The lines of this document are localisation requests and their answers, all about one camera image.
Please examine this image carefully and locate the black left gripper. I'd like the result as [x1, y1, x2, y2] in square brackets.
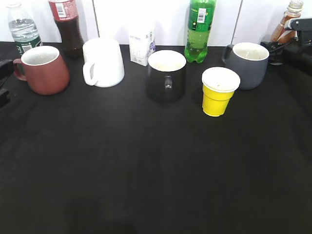
[0, 59, 14, 107]

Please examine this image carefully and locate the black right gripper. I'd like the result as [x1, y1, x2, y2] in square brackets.
[260, 18, 312, 76]

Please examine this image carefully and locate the red ceramic mug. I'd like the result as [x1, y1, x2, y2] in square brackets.
[13, 46, 70, 95]

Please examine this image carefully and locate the grey ceramic mug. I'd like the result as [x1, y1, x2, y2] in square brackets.
[222, 42, 270, 90]

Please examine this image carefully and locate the white ceramic mug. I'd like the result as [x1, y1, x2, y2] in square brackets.
[83, 37, 125, 88]

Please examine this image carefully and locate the green sprite bottle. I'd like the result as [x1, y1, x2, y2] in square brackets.
[184, 0, 216, 63]

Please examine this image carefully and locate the black ceramic mug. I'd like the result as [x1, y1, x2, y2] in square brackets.
[146, 50, 187, 103]

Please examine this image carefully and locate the clear water bottle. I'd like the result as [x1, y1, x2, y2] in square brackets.
[7, 2, 42, 56]

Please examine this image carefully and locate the dark cola bottle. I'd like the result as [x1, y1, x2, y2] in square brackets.
[48, 0, 84, 58]

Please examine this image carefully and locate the yellow plastic cup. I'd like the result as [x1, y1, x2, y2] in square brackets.
[202, 67, 240, 117]

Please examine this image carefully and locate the black tablecloth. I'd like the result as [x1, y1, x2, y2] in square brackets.
[0, 45, 312, 234]

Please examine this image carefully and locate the white milk carton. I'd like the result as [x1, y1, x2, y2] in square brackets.
[129, 25, 156, 66]

